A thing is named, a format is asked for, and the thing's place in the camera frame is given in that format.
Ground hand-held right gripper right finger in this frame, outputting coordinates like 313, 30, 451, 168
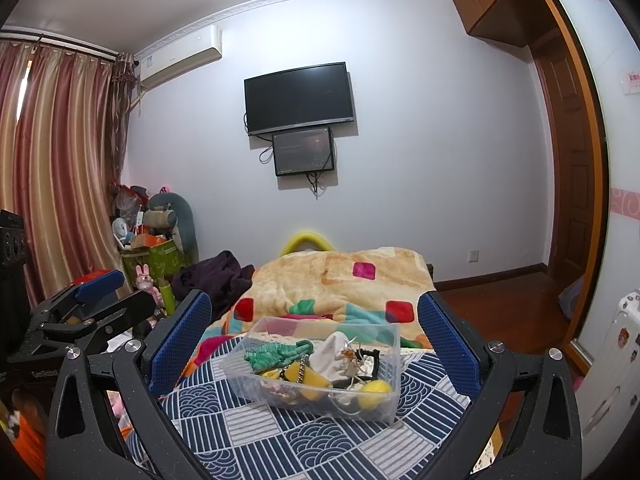
416, 290, 583, 480

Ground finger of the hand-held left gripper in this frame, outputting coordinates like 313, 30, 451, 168
39, 289, 158, 357
29, 269, 127, 332

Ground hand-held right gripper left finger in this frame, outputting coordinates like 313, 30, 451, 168
45, 289, 213, 480

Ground clear plastic storage box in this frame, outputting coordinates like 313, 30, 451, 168
220, 316, 402, 423

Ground yellow plush toy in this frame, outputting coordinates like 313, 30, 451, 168
327, 379, 393, 411

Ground green knitted gloves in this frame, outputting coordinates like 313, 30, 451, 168
244, 338, 315, 373

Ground white floral cloth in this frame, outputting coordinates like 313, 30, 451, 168
312, 331, 362, 382

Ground yellow sponge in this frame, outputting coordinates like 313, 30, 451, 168
285, 360, 333, 390

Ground pink rabbit toy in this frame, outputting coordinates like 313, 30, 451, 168
134, 263, 163, 306

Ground green bottle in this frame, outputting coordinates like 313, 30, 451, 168
159, 280, 178, 313

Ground dark purple cloth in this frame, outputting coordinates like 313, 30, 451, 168
172, 251, 256, 318

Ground heap of bags and toys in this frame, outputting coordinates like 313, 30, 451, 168
111, 182, 151, 248

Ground grey plush toy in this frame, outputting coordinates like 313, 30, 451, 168
147, 192, 196, 253

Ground striped pink curtain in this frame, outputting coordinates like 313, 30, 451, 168
0, 35, 138, 306

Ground yellow patchwork blanket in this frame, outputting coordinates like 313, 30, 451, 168
190, 247, 433, 366

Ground blue patterned bed sheet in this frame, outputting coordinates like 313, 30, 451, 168
125, 345, 501, 480

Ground yellow curved headboard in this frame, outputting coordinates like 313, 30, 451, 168
282, 230, 337, 256

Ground white ribbed case with stickers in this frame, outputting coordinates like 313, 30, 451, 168
580, 289, 640, 441

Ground wooden door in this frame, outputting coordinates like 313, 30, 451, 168
532, 30, 601, 281

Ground white air conditioner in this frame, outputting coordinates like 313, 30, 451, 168
137, 25, 223, 91

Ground dark curtain rod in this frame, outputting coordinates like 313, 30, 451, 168
0, 30, 136, 63

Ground black monitor cable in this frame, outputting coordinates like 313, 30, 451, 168
307, 170, 331, 197

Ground small black wall monitor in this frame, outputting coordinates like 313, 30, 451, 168
272, 127, 335, 177

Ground black wall television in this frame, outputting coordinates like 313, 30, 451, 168
244, 62, 356, 137

